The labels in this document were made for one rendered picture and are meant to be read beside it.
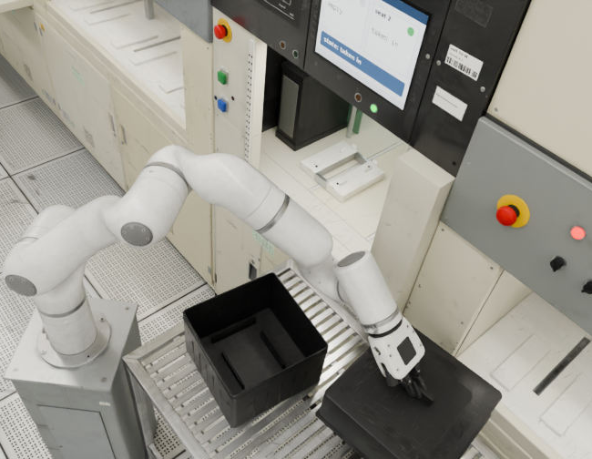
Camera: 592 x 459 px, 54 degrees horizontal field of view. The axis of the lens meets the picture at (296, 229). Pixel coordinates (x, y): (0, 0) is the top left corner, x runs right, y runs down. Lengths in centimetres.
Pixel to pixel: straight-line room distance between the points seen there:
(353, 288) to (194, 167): 39
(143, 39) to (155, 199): 169
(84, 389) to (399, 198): 95
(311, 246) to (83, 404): 91
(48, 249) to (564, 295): 104
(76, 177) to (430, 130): 240
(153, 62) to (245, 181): 160
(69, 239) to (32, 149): 231
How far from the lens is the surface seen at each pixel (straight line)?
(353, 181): 193
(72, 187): 327
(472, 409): 134
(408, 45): 122
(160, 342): 167
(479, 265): 132
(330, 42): 138
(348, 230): 181
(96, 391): 165
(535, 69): 109
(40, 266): 133
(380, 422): 126
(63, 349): 166
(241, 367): 161
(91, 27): 283
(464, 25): 113
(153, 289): 273
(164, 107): 229
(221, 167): 101
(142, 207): 105
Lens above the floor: 217
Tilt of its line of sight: 47 degrees down
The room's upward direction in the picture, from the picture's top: 8 degrees clockwise
